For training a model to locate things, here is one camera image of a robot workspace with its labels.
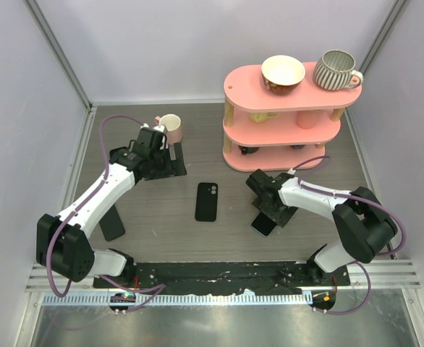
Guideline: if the dark smartphone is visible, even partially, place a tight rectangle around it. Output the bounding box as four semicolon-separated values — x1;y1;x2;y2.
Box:
251;213;276;237

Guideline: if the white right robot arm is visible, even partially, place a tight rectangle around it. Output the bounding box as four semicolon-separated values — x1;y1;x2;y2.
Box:
246;166;406;286

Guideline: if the black phone under arm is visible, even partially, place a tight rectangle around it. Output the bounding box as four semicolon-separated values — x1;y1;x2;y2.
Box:
99;205;126;241

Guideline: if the pink faceted mug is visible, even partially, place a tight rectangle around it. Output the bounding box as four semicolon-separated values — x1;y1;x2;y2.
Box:
155;113;182;145

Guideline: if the dark green mug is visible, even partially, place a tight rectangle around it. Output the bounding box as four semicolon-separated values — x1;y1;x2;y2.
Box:
238;145;260;155

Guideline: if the pink three-tier wooden shelf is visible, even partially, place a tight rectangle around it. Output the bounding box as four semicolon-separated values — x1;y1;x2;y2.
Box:
223;62;362;171

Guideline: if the yellow mug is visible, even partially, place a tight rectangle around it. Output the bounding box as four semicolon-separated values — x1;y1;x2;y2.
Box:
249;112;280;124

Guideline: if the pink cup on shelf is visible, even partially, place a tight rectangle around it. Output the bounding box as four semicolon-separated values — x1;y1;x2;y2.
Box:
296;110;322;129

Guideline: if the white floral bowl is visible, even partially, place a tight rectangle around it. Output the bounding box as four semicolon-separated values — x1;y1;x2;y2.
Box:
260;55;306;95

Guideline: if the grey striped mug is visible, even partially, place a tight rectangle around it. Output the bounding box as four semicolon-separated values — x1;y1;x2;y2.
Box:
313;49;363;91

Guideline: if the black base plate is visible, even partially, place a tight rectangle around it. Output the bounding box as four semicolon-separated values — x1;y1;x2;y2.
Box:
109;261;350;296

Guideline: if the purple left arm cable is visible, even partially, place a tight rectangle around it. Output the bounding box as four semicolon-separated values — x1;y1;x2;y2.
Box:
47;114;168;314

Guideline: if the white slotted cable duct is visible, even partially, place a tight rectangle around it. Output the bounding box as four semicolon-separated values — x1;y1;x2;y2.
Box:
42;289;313;307

